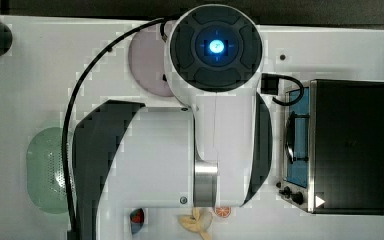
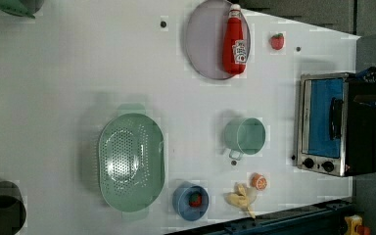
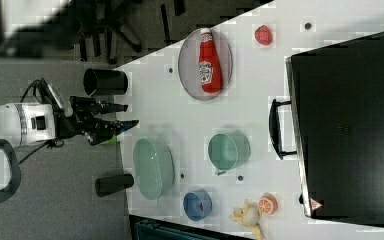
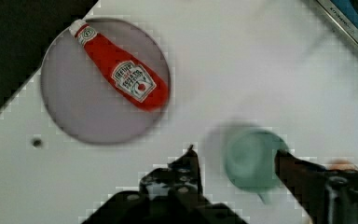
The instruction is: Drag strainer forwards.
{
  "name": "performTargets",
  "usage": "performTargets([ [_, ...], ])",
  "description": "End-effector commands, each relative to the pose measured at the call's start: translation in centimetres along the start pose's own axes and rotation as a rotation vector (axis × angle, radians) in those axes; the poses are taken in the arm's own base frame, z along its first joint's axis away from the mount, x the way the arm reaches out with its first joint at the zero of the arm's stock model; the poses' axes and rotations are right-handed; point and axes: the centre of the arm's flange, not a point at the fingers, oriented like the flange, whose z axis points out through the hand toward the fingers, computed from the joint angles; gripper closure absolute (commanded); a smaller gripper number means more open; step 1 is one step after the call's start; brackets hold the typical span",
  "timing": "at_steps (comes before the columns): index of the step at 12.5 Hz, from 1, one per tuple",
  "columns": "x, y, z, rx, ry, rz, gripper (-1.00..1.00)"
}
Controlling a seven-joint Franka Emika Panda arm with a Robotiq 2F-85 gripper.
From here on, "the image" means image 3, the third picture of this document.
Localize green marker object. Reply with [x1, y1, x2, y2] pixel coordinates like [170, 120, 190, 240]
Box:
[102, 136, 118, 145]

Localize black cylinder post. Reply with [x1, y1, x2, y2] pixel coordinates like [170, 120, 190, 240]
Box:
[95, 174, 134, 197]

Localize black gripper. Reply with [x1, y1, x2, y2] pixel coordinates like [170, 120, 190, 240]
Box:
[56, 96, 139, 146]

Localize grey round plate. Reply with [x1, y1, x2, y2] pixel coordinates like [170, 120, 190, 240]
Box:
[178, 29, 233, 101]

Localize black office chair base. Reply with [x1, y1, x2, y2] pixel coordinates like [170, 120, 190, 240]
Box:
[72, 0, 143, 64]

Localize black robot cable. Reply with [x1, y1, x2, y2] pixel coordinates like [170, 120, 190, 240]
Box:
[18, 78, 64, 164]

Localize red toy strawberry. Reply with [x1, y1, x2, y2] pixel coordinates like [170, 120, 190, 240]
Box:
[254, 25, 273, 46]

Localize toy orange half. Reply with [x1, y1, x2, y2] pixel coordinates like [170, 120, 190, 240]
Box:
[258, 193, 278, 215]

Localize green mug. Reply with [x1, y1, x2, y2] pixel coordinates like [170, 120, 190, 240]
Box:
[208, 131, 251, 176]

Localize red ketchup bottle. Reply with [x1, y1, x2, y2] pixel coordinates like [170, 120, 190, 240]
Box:
[198, 28, 223, 94]

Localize toy banana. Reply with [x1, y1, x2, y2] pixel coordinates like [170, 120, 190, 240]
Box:
[229, 200, 264, 240]

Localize blue bowl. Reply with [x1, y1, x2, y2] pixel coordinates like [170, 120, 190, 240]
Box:
[183, 189, 212, 222]

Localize green oval strainer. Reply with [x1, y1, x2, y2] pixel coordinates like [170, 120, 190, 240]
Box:
[133, 138, 175, 200]

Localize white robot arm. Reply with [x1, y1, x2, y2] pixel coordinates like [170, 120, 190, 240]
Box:
[0, 96, 139, 204]

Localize black toaster oven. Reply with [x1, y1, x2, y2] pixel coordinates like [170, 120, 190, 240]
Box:
[285, 31, 384, 227]

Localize black cylinder cup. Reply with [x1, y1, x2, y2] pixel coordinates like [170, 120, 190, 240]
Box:
[83, 68, 128, 96]

